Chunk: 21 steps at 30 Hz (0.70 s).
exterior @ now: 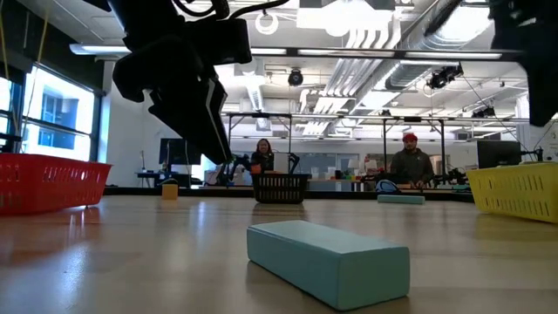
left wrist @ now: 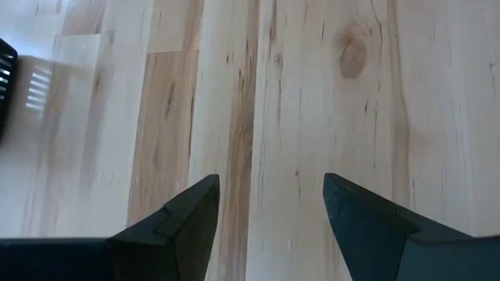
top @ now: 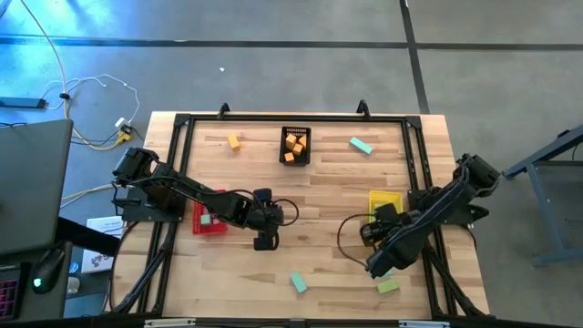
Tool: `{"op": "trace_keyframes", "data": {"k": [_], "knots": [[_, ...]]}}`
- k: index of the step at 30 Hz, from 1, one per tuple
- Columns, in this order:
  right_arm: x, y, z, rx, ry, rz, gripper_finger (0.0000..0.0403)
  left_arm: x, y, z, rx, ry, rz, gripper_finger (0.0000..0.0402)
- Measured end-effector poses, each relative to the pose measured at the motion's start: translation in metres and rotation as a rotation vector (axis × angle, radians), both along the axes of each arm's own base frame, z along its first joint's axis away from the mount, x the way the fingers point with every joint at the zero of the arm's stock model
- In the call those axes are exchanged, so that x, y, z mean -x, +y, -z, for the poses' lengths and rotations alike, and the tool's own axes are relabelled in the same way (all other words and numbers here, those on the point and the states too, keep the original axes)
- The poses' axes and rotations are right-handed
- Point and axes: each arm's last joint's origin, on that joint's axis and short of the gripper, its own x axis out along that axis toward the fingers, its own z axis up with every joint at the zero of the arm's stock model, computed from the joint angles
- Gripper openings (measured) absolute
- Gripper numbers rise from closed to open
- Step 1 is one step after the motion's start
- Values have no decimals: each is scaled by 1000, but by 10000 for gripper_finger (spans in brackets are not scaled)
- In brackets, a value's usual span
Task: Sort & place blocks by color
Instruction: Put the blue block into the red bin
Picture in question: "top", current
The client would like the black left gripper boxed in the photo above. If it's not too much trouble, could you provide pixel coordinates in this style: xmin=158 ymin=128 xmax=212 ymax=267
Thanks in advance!
xmin=248 ymin=202 xmax=284 ymax=251

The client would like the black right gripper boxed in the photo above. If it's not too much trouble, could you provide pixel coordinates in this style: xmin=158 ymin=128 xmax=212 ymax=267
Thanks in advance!
xmin=362 ymin=218 xmax=429 ymax=280

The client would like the long blue block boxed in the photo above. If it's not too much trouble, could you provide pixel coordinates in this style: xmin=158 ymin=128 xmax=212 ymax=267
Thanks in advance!
xmin=290 ymin=272 xmax=309 ymax=294
xmin=348 ymin=136 xmax=374 ymax=156

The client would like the green rectangular block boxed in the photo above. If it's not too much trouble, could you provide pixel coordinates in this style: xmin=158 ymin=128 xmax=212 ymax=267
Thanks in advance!
xmin=375 ymin=278 xmax=400 ymax=295

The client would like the red plastic basket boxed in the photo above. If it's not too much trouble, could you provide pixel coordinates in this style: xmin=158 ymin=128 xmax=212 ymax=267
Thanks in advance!
xmin=191 ymin=189 xmax=229 ymax=236

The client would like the yellow plastic basket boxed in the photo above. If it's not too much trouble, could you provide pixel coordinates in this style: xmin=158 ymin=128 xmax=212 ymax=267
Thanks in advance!
xmin=367 ymin=190 xmax=404 ymax=224

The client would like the black plastic basket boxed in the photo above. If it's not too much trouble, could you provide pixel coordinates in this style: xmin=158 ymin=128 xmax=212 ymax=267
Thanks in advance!
xmin=279 ymin=126 xmax=312 ymax=167

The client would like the blue-grey metal table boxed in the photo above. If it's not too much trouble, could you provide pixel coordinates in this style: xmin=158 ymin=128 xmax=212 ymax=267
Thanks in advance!
xmin=503 ymin=125 xmax=583 ymax=268

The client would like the white printed box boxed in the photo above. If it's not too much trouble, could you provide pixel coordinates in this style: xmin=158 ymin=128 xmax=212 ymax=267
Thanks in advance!
xmin=80 ymin=215 xmax=125 ymax=274

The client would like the black side desk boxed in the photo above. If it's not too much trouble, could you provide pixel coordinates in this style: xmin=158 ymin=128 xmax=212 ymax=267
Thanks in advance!
xmin=0 ymin=216 xmax=120 ymax=320

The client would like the black mouse with green light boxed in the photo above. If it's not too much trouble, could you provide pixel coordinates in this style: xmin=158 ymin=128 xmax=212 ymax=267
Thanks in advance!
xmin=30 ymin=248 xmax=67 ymax=295

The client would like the dark grey monitor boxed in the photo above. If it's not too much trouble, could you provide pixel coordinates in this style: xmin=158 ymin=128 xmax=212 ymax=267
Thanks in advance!
xmin=0 ymin=118 xmax=74 ymax=256

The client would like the keyboard with pink keys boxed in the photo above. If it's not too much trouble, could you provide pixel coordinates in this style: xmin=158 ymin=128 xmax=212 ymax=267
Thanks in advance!
xmin=0 ymin=276 xmax=22 ymax=321

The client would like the black power strip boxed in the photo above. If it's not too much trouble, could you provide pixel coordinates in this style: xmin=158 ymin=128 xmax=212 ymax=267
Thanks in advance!
xmin=0 ymin=96 xmax=47 ymax=109

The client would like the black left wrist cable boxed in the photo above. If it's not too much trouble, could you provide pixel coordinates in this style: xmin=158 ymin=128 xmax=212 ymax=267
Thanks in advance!
xmin=218 ymin=188 xmax=301 ymax=228

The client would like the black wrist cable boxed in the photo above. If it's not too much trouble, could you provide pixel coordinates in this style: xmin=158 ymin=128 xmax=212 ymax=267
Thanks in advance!
xmin=336 ymin=212 xmax=373 ymax=271
xmin=218 ymin=188 xmax=301 ymax=228

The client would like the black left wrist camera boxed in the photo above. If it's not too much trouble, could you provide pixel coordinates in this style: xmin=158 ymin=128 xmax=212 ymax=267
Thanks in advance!
xmin=253 ymin=187 xmax=274 ymax=207

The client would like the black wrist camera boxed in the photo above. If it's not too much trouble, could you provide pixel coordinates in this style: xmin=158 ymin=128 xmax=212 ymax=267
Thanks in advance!
xmin=373 ymin=202 xmax=401 ymax=225
xmin=253 ymin=187 xmax=274 ymax=207

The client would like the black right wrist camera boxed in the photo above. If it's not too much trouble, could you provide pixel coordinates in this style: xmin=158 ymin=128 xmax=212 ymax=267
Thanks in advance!
xmin=373 ymin=202 xmax=401 ymax=225

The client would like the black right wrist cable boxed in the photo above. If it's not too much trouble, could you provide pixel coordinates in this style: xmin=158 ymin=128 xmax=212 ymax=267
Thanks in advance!
xmin=336 ymin=212 xmax=373 ymax=271

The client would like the silver frame bracket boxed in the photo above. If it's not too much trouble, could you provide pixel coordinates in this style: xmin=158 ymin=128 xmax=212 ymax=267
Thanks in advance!
xmin=398 ymin=320 xmax=451 ymax=328
xmin=143 ymin=318 xmax=197 ymax=328

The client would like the black aluminium table frame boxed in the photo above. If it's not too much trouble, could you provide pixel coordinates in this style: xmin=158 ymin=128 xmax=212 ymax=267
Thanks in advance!
xmin=107 ymin=99 xmax=491 ymax=320

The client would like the cream cable bundle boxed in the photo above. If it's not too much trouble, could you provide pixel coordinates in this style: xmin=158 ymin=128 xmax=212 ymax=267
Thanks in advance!
xmin=61 ymin=181 xmax=120 ymax=209

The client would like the long cream cable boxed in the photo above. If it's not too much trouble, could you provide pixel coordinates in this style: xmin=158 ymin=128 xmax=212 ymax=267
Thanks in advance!
xmin=20 ymin=0 xmax=133 ymax=151

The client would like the thin white cable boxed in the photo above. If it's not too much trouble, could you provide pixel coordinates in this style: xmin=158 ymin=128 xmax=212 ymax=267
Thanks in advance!
xmin=43 ymin=74 xmax=140 ymax=127

